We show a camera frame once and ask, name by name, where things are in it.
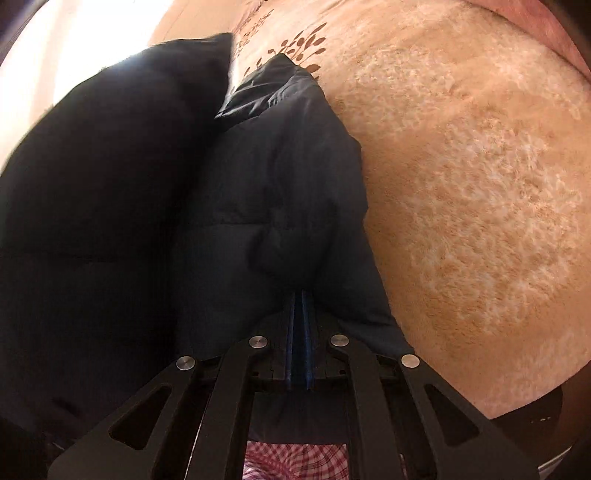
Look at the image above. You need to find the person's pink plaid clothing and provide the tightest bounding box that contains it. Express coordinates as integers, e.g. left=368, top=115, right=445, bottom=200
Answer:
left=243, top=440, right=408, bottom=480

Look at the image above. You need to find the beige leaf print blanket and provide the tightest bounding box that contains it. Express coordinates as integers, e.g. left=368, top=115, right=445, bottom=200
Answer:
left=148, top=0, right=588, bottom=422

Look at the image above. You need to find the dark blue quilted jacket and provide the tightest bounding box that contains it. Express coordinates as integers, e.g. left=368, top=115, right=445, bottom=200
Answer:
left=0, top=32, right=416, bottom=455

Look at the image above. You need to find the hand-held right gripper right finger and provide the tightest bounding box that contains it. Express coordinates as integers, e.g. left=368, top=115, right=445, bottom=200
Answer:
left=301, top=291, right=539, bottom=480

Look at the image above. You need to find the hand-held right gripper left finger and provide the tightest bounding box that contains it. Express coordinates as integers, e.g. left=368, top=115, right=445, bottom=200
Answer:
left=48, top=293, right=299, bottom=480

